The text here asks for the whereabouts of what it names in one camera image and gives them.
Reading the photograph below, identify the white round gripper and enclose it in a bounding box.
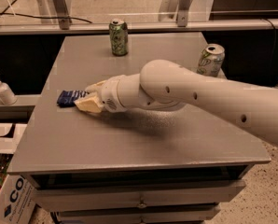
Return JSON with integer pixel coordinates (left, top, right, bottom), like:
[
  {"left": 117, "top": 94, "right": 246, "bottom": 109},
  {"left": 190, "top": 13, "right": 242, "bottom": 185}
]
[{"left": 75, "top": 76, "right": 126, "bottom": 113}]

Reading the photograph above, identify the blue rxbar blueberry wrapper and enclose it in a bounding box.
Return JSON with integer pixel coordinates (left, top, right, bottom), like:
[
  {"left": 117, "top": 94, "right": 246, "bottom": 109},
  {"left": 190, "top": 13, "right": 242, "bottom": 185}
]
[{"left": 57, "top": 90, "right": 88, "bottom": 107}]

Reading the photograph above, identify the white 7up can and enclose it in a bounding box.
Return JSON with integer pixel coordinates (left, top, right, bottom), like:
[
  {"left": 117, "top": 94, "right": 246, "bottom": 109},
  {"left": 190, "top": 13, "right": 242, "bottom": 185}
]
[{"left": 197, "top": 44, "right": 225, "bottom": 77}]

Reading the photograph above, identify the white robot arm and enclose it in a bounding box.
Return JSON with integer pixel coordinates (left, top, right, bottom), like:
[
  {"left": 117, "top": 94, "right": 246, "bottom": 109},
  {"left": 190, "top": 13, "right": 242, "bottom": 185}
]
[{"left": 75, "top": 60, "right": 278, "bottom": 146}]

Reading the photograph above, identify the green soda can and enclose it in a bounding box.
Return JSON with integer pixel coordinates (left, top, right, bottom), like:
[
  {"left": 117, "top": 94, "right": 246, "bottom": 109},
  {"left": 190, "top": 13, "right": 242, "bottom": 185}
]
[{"left": 109, "top": 19, "right": 129, "bottom": 56}]

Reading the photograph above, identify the grey drawer cabinet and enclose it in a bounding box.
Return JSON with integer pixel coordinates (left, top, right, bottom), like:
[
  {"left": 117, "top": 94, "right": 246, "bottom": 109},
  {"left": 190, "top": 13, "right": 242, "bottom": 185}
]
[{"left": 8, "top": 33, "right": 270, "bottom": 224}]

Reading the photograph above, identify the white pump bottle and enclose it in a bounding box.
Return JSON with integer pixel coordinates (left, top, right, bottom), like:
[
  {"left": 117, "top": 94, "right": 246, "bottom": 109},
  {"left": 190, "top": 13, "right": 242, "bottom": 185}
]
[{"left": 0, "top": 80, "right": 17, "bottom": 105}]

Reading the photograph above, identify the white cardboard box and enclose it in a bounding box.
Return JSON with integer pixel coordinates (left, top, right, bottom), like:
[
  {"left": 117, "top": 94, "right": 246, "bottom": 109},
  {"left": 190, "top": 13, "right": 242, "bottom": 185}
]
[{"left": 0, "top": 175, "right": 35, "bottom": 224}]

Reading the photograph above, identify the black cable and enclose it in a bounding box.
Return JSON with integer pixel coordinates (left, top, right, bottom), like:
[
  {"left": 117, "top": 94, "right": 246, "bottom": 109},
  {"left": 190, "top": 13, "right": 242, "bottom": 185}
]
[{"left": 0, "top": 0, "right": 93, "bottom": 25}]

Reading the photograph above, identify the grey metal rail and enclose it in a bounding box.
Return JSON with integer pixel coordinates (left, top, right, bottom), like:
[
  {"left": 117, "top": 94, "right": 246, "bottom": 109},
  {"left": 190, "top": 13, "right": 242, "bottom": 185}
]
[{"left": 0, "top": 19, "right": 278, "bottom": 35}]

